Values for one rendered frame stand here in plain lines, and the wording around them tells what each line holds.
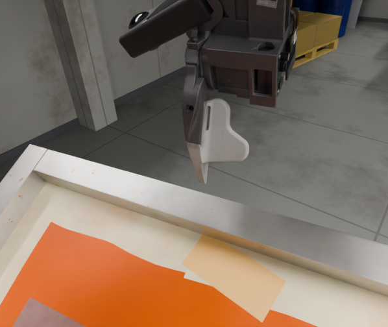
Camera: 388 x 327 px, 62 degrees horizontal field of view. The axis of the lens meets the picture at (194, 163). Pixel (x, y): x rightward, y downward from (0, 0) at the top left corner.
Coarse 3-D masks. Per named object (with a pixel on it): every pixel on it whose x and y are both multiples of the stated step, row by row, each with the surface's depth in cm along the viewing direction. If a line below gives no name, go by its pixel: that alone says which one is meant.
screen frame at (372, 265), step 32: (32, 160) 46; (64, 160) 45; (0, 192) 44; (32, 192) 46; (96, 192) 42; (128, 192) 40; (160, 192) 39; (192, 192) 38; (0, 224) 43; (192, 224) 37; (224, 224) 35; (256, 224) 34; (288, 224) 33; (288, 256) 33; (320, 256) 31; (352, 256) 30; (384, 256) 30; (384, 288) 30
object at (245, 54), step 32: (224, 0) 24; (256, 0) 23; (288, 0) 24; (192, 32) 27; (224, 32) 26; (256, 32) 25; (288, 32) 26; (224, 64) 26; (256, 64) 25; (288, 64) 28; (256, 96) 28
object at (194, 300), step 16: (192, 288) 35; (208, 288) 35; (176, 304) 35; (192, 304) 35; (208, 304) 34; (224, 304) 34; (176, 320) 34; (192, 320) 34; (208, 320) 33; (224, 320) 33; (240, 320) 33; (256, 320) 32; (272, 320) 32; (288, 320) 32
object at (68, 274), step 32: (32, 256) 42; (64, 256) 41; (96, 256) 40; (128, 256) 39; (32, 288) 39; (64, 288) 39; (96, 288) 38; (128, 288) 37; (160, 288) 36; (0, 320) 38; (32, 320) 37; (64, 320) 37; (96, 320) 36; (128, 320) 35; (160, 320) 34
